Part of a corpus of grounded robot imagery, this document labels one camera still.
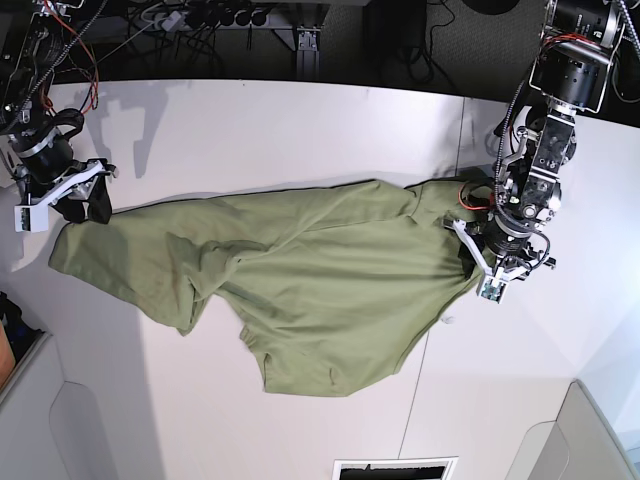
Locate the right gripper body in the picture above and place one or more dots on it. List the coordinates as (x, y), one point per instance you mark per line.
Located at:
(48, 171)

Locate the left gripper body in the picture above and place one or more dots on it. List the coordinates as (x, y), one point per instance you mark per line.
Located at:
(498, 251)

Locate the green t-shirt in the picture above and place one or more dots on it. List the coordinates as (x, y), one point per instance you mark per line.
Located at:
(334, 286)

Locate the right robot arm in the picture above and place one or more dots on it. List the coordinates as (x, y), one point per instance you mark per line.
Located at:
(37, 37)

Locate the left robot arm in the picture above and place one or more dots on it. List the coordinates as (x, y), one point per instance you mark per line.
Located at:
(570, 73)

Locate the white framed floor vent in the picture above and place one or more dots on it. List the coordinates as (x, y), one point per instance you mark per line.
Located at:
(426, 468)

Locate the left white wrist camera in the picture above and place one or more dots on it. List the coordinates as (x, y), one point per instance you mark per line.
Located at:
(492, 289)

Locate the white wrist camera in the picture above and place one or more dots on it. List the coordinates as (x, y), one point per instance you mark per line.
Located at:
(31, 218)
(492, 289)

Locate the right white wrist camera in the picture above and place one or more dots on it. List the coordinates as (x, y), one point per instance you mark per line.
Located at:
(31, 218)

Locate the grey table leg bracket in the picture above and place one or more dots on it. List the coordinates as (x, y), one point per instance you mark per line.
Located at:
(307, 54)

